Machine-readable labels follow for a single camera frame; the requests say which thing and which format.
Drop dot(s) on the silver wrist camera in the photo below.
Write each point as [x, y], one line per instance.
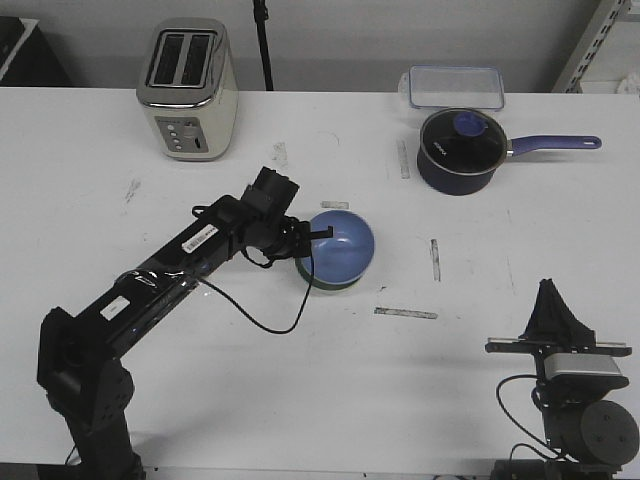
[584, 371]

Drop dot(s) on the dark blue saucepan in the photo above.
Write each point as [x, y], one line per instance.
[459, 184]

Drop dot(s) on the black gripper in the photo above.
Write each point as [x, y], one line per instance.
[568, 330]
[293, 239]

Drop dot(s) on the cream toaster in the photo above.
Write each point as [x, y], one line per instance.
[187, 88]

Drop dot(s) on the clear plastic container blue lid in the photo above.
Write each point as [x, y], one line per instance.
[432, 86]

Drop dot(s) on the black tripod pole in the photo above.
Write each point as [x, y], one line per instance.
[261, 15]

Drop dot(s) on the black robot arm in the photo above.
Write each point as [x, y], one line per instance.
[79, 357]
[588, 436]

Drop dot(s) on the glass pot lid blue knob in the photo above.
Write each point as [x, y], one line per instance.
[464, 141]

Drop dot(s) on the white slotted shelf rack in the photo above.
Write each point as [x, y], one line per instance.
[606, 54]

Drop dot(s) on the blue bowl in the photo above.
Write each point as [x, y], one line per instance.
[352, 234]

